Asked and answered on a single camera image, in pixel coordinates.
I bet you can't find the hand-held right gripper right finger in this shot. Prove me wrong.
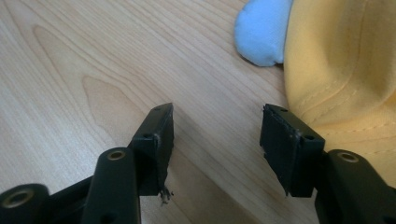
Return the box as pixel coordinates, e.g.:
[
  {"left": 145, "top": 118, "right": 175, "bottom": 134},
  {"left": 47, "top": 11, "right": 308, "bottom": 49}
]
[{"left": 260, "top": 104, "right": 326, "bottom": 199}]

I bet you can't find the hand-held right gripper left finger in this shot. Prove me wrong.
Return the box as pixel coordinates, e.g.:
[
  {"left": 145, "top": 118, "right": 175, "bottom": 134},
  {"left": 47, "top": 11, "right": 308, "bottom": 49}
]
[{"left": 128, "top": 102, "right": 175, "bottom": 206}]

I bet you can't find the yellow cloth cap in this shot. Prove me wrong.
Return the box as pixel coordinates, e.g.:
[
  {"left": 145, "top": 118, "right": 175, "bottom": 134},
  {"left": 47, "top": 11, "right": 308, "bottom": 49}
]
[{"left": 282, "top": 0, "right": 396, "bottom": 189}]

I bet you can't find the light blue cloth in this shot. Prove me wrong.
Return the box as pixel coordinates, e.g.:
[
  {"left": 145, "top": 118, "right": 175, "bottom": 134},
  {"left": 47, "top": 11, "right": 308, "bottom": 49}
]
[{"left": 233, "top": 0, "right": 294, "bottom": 67}]

